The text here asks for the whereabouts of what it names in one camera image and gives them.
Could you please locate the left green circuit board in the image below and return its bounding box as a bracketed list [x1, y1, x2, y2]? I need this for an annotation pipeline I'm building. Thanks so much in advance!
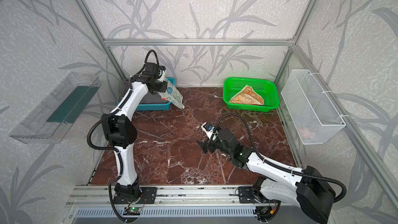
[123, 207, 143, 216]

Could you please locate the teal plastic basket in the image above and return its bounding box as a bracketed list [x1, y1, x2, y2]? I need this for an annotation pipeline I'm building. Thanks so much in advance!
[117, 77, 176, 112]

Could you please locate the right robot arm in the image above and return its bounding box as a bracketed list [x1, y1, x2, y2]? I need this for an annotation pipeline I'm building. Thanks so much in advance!
[198, 123, 346, 224]

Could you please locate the clear acrylic wall shelf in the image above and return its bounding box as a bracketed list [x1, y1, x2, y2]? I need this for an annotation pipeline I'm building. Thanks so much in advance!
[9, 72, 102, 144]

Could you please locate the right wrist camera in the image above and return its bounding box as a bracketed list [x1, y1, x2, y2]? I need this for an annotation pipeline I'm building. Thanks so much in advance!
[201, 122, 217, 142]

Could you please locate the pink object in wire basket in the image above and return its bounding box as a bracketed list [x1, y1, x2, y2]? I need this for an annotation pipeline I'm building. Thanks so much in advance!
[300, 128, 315, 139]

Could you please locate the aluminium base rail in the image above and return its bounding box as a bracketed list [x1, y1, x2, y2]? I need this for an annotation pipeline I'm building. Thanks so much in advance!
[66, 185, 277, 207]

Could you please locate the grey terry towel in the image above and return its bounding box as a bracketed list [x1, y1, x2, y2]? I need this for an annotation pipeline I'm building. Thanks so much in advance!
[118, 79, 167, 104]

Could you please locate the white wire mesh basket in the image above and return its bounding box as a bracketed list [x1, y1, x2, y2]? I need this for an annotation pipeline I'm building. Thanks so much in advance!
[282, 69, 346, 145]

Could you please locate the orange patterned towel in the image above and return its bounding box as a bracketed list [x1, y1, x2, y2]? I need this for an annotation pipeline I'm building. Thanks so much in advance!
[229, 85, 264, 105]

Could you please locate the right circuit board with wires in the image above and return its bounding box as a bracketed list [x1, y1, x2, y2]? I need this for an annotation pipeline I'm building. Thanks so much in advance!
[254, 206, 277, 222]

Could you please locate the green plastic basket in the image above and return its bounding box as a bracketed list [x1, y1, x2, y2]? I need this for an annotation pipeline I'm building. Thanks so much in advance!
[223, 77, 279, 112]

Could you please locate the blue patterned towel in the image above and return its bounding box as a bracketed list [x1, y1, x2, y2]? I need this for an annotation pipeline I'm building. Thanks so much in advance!
[159, 78, 185, 110]

